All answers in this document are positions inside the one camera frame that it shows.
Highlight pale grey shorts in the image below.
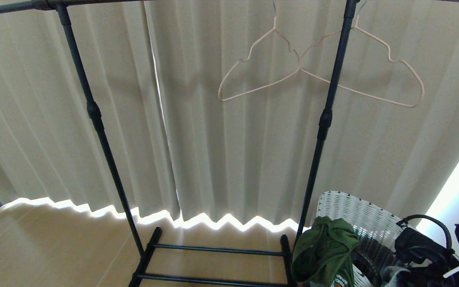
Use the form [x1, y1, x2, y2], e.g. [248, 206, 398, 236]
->
[381, 266, 411, 287]

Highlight white laundry basket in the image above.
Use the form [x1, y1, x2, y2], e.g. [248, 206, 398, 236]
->
[316, 191, 459, 287]

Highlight pink clothes hanger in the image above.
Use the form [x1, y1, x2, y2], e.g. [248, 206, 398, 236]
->
[218, 2, 301, 102]
[299, 0, 425, 109]

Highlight black clothes rack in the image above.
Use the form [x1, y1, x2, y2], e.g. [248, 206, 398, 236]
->
[0, 0, 459, 287]

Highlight green garment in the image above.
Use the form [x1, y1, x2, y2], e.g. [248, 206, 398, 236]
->
[291, 216, 361, 287]

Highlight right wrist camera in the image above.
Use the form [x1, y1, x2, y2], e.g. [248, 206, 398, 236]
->
[395, 227, 453, 265]

